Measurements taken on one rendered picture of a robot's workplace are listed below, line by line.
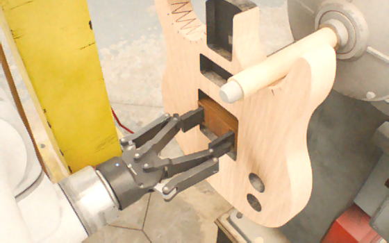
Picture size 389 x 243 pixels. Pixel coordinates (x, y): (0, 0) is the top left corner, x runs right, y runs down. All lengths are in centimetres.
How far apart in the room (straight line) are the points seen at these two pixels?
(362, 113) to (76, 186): 61
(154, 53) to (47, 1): 133
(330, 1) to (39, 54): 102
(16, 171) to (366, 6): 49
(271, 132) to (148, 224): 129
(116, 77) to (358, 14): 195
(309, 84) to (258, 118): 13
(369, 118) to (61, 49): 101
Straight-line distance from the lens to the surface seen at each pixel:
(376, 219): 76
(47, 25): 134
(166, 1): 63
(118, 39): 267
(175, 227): 175
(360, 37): 58
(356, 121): 91
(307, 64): 43
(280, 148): 54
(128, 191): 55
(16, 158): 45
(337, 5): 59
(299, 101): 47
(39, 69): 141
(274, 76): 49
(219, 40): 57
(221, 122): 63
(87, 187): 54
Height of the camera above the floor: 158
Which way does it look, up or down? 49 degrees down
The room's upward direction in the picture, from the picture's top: straight up
